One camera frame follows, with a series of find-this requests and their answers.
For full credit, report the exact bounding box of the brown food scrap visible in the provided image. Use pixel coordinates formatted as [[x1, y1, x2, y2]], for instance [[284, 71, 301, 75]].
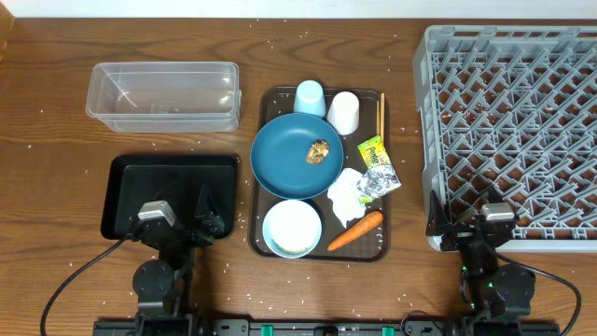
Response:
[[306, 139, 330, 164]]

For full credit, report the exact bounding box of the black waste tray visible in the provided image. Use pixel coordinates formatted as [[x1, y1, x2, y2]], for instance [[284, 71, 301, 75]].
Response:
[[101, 154, 237, 240]]

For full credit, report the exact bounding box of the light blue rice bowl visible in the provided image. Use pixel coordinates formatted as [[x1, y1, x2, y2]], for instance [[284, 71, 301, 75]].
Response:
[[262, 200, 323, 259]]

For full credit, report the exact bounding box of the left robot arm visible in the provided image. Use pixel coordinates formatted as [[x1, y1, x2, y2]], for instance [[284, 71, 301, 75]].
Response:
[[131, 185, 225, 336]]

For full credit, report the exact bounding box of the pale pink cup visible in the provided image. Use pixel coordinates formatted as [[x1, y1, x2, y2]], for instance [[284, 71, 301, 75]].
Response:
[[326, 91, 360, 135]]

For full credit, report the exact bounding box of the dark blue plate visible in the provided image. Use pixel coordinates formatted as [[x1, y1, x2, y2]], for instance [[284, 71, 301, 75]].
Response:
[[250, 113, 344, 200]]

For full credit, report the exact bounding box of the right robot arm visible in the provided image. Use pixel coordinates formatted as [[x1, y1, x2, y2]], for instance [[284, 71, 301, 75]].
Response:
[[425, 192, 535, 335]]

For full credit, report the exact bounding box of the wooden chopstick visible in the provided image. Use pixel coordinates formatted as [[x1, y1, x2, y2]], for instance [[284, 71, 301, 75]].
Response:
[[376, 101, 381, 135], [380, 92, 385, 142]]

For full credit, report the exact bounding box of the clear plastic bin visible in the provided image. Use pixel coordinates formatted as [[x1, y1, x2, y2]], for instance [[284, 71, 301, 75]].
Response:
[[86, 62, 242, 133]]

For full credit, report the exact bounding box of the crumpled white napkin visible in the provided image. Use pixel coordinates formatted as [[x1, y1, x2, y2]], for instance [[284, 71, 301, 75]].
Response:
[[327, 168, 367, 229]]

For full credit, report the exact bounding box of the grey dishwasher rack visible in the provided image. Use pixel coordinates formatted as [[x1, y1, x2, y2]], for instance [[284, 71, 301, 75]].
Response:
[[412, 25, 596, 253]]

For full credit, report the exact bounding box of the light blue cup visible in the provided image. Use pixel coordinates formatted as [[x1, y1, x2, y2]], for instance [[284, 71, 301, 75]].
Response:
[[294, 80, 326, 118]]

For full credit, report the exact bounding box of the green foil snack wrapper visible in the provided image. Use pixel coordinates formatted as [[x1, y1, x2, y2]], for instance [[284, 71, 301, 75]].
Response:
[[356, 135, 402, 204]]

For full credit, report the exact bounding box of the orange carrot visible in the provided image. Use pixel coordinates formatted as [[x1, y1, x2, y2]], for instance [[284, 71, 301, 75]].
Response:
[[327, 210, 383, 251]]

